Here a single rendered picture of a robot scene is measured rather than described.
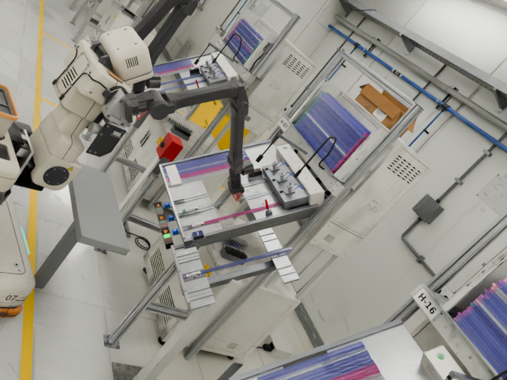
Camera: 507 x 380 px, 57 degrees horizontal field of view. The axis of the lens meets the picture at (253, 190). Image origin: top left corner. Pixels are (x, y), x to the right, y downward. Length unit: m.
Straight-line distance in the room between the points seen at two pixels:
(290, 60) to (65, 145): 2.09
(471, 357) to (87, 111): 1.68
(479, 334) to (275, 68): 2.47
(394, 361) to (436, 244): 1.94
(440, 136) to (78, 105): 2.94
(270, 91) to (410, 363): 2.40
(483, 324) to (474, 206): 1.99
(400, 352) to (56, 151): 1.55
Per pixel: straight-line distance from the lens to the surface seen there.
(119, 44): 1.97
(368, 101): 3.01
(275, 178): 2.56
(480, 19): 4.62
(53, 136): 2.10
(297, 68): 3.73
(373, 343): 1.94
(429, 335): 2.11
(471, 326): 1.84
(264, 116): 3.79
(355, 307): 3.97
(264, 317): 2.95
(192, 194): 2.59
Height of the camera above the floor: 1.76
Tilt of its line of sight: 17 degrees down
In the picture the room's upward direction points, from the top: 40 degrees clockwise
